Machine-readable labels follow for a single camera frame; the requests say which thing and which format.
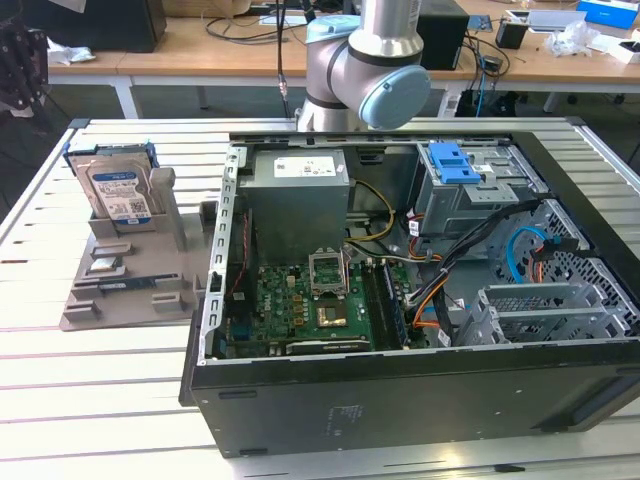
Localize hard disk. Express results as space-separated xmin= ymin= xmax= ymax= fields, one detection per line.
xmin=63 ymin=141 xmax=160 ymax=232

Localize metal disk bay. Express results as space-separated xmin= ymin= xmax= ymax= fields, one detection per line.
xmin=477 ymin=282 xmax=587 ymax=321
xmin=455 ymin=303 xmax=626 ymax=347

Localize grey power supply unit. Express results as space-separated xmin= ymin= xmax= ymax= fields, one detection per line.
xmin=238 ymin=148 xmax=351 ymax=266

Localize metal socket cover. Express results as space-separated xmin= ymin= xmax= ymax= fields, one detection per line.
xmin=308 ymin=248 xmax=349 ymax=297

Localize green motherboard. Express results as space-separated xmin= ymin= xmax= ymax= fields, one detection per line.
xmin=219 ymin=262 xmax=431 ymax=359

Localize blue RAM stick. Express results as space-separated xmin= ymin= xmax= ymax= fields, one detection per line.
xmin=382 ymin=262 xmax=406 ymax=346

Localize black graphics card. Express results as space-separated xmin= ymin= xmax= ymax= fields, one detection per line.
xmin=284 ymin=338 xmax=374 ymax=357

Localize grey drive cage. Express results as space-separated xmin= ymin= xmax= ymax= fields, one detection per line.
xmin=413 ymin=141 xmax=551 ymax=240

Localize blue drive latch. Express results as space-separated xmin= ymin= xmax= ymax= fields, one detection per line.
xmin=428 ymin=143 xmax=482 ymax=185

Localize grey-brown parts rack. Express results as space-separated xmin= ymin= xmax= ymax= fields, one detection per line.
xmin=58 ymin=167 xmax=221 ymax=332

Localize black open PC case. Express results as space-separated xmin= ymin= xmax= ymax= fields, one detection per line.
xmin=178 ymin=130 xmax=640 ymax=459

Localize dark RAM stick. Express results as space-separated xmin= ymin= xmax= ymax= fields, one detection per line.
xmin=97 ymin=278 xmax=156 ymax=292

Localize wooden desk white legs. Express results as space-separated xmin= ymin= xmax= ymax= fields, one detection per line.
xmin=117 ymin=13 xmax=481 ymax=111
xmin=0 ymin=29 xmax=136 ymax=120
xmin=469 ymin=0 xmax=640 ymax=114

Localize black box on desk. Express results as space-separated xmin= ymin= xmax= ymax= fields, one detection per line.
xmin=417 ymin=12 xmax=471 ymax=71

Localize black cup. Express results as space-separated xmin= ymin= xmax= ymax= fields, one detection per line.
xmin=494 ymin=19 xmax=529 ymax=50

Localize black computer tower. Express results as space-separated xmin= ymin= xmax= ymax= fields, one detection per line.
xmin=47 ymin=0 xmax=169 ymax=55

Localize crumpled white paper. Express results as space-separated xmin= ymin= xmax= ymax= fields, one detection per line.
xmin=47 ymin=39 xmax=96 ymax=66

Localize crumpled clear plastic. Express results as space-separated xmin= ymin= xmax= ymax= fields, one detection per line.
xmin=542 ymin=22 xmax=601 ymax=57

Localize grey flat box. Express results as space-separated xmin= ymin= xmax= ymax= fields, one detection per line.
xmin=527 ymin=8 xmax=587 ymax=32

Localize person in dark dotted clothing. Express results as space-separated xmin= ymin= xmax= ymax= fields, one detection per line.
xmin=0 ymin=14 xmax=51 ymax=121

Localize white box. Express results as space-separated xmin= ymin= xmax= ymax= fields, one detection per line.
xmin=587 ymin=37 xmax=640 ymax=66

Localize blue box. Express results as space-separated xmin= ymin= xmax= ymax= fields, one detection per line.
xmin=575 ymin=0 xmax=640 ymax=29

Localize yellow wire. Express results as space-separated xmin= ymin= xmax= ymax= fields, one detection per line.
xmin=345 ymin=179 xmax=396 ymax=247

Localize red yellow power wires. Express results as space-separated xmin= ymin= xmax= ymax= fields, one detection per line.
xmin=407 ymin=212 xmax=444 ymax=264

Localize orange wires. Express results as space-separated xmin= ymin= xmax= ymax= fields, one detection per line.
xmin=407 ymin=277 xmax=451 ymax=331

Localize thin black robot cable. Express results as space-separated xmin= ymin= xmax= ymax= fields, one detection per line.
xmin=276 ymin=0 xmax=291 ymax=119

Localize blue disk data wire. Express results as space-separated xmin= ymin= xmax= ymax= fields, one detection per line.
xmin=504 ymin=227 xmax=546 ymax=286

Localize black orange disk power wire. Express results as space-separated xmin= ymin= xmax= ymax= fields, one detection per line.
xmin=530 ymin=235 xmax=579 ymax=289

